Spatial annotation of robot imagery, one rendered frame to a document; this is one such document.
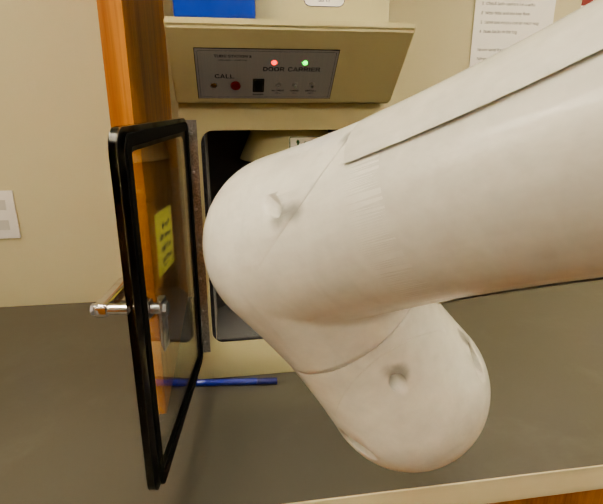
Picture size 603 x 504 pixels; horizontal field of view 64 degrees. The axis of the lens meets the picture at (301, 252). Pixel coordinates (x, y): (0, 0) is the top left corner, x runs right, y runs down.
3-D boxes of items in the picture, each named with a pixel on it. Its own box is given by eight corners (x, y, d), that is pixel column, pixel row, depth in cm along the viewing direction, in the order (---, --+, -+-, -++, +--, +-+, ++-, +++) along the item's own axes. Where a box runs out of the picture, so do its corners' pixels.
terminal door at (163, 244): (202, 359, 82) (186, 117, 71) (155, 499, 53) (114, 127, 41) (197, 359, 82) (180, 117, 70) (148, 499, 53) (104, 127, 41)
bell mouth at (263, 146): (238, 153, 93) (237, 124, 92) (327, 152, 96) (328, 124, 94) (241, 164, 77) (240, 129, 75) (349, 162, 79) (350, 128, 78)
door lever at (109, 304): (162, 291, 60) (161, 271, 59) (140, 325, 50) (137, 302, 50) (119, 291, 59) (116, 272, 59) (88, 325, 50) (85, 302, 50)
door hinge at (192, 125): (195, 352, 84) (178, 119, 72) (210, 351, 84) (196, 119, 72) (195, 357, 82) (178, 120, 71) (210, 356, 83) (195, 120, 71)
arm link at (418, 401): (412, 542, 30) (555, 439, 30) (294, 416, 26) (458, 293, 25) (352, 409, 43) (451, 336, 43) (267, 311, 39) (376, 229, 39)
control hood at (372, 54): (176, 103, 71) (171, 29, 68) (386, 103, 76) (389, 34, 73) (167, 103, 60) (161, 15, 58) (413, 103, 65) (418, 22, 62)
